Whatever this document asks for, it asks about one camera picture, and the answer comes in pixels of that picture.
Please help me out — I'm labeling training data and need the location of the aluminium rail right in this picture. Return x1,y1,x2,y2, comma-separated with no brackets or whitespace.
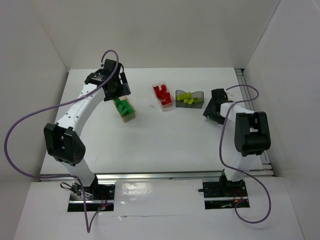
235,69,273,171

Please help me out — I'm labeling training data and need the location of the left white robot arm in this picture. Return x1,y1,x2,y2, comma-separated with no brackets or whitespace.
43,59,131,199

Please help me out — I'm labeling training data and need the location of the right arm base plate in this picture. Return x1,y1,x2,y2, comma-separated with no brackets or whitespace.
197,181,250,210

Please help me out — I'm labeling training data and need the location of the lime square lego brick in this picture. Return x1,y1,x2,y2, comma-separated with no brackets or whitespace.
183,98,194,105

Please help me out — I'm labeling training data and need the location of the smoky grey plastic container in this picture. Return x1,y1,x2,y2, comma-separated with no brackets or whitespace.
175,90,205,109

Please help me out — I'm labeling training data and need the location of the aluminium rail front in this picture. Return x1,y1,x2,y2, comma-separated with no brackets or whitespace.
39,171,226,183

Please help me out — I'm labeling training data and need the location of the red long lego brick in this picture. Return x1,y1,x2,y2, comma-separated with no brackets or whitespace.
160,92,172,106

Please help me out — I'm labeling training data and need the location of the lime long lego brick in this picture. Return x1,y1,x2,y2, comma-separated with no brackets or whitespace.
176,92,192,101

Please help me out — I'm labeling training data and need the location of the tan translucent container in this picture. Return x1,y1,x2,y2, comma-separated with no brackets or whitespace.
113,96,136,123

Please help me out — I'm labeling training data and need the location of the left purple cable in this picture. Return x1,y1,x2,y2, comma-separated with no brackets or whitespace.
3,49,120,233

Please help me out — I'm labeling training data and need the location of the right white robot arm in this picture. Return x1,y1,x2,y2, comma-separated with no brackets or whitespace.
203,88,271,197

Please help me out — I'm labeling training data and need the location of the clear plastic container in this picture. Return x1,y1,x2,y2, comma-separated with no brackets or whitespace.
152,81,175,112

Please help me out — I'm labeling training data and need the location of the aluminium rail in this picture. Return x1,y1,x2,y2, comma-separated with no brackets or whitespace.
235,69,273,171
39,171,226,183

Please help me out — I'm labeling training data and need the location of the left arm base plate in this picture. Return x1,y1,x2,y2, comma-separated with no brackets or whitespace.
60,182,116,213

